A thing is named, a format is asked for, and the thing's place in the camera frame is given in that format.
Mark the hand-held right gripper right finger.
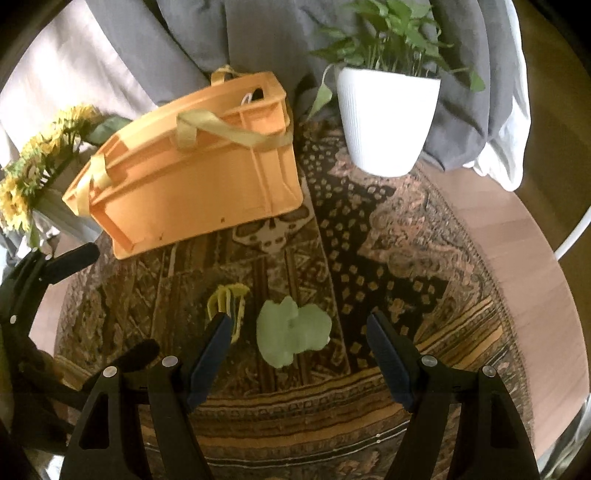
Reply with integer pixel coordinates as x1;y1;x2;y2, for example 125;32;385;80
367;310;541;480

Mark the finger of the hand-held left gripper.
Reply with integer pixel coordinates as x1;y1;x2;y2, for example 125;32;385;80
120;339;160;371
0;243;101;334

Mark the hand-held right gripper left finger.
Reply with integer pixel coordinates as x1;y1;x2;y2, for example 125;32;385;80
60;313;234;480

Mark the yellow striped cloth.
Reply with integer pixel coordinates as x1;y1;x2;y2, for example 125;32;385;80
206;284;251;343

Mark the light green leaf plush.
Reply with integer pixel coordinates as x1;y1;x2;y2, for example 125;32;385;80
256;295;333;368

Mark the orange plastic crate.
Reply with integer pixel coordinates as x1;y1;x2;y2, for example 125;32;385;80
62;71;304;260

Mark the grey ribbed vase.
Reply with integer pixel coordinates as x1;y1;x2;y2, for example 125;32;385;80
33;159;100;243

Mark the sunflower bouquet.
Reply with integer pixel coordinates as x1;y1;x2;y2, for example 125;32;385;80
0;105;132;250

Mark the patterned brown rug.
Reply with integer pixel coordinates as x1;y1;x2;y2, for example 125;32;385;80
54;117;532;480

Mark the beige curtain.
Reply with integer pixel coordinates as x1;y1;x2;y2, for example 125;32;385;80
0;0;161;160

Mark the white curved tube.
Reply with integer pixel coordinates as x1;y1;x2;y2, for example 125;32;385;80
553;211;591;262

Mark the white ribbed plant pot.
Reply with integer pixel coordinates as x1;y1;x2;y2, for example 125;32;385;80
335;67;441;177

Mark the wide grey curtain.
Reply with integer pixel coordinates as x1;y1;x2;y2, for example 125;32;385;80
88;0;517;172

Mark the white sheer curtain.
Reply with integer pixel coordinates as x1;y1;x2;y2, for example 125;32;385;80
475;0;533;193

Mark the green potted plant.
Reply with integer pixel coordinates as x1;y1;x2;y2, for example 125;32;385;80
309;0;486;121

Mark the yellow webbing strap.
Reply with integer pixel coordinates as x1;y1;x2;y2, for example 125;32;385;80
177;110;295;152
211;66;243;88
75;154;122;217

